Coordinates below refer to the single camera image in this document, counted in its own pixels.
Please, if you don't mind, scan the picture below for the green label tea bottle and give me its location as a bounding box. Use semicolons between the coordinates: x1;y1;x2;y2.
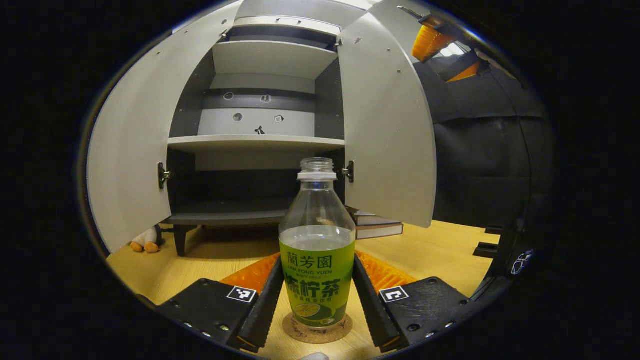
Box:
278;157;357;328

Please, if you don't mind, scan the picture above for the black backdrop cloth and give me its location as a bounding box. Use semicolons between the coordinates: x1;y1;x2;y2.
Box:
415;50;552;232

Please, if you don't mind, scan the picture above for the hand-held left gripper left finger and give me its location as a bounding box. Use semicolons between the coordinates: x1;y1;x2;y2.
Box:
156;252;285;351

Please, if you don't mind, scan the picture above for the white cabinet door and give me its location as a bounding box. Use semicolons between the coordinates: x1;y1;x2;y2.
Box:
337;0;438;229
86;2;243;254

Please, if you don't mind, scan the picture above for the grey white cabinet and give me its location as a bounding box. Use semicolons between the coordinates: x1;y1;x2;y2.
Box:
165;14;351;257

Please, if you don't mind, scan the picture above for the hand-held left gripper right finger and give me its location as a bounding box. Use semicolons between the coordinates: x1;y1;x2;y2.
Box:
352;250;471;352

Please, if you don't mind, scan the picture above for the round cork coaster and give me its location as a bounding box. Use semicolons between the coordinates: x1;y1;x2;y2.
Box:
282;312;354;344

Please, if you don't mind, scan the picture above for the penguin plush toy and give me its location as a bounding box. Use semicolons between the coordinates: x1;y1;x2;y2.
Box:
130;225;164;254

